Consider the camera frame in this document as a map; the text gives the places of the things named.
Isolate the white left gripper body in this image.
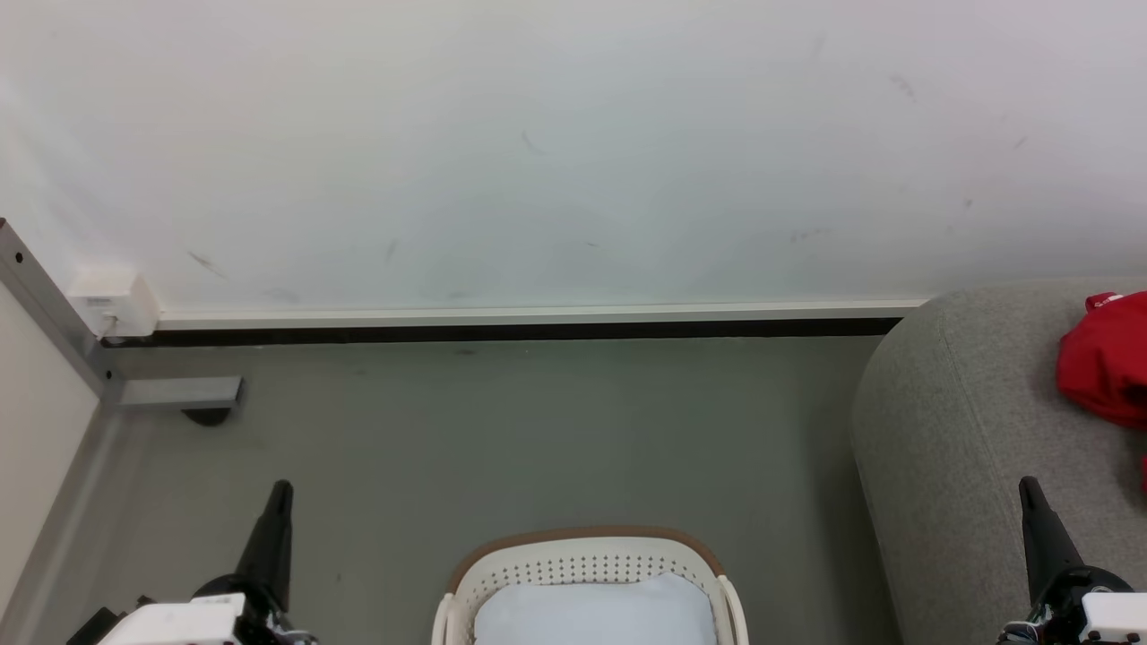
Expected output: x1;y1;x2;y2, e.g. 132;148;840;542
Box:
97;576;316;645

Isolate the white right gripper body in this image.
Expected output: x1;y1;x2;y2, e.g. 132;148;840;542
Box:
997;566;1147;645

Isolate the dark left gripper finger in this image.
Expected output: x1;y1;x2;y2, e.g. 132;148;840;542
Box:
237;478;295;612

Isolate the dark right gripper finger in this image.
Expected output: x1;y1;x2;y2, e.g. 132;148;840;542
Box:
1018;476;1087;606

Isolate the red garment with white trim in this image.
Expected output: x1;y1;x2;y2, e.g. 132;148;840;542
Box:
1055;290;1147;431

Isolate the white perforated laundry basket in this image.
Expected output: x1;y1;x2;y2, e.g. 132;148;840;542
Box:
431;526;750;645

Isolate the grey fabric sofa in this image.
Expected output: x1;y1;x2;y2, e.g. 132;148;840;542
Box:
849;277;1147;645

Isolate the black baseboard strip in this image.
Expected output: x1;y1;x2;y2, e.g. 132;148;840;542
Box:
100;317;904;349

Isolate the pale blue white garment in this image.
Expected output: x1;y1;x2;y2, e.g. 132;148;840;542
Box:
471;572;719;645

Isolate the white wall outlet box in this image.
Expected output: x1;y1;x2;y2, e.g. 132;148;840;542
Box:
65;267;161;340

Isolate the white wall trim strip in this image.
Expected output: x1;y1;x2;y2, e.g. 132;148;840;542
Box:
154;298;933;332

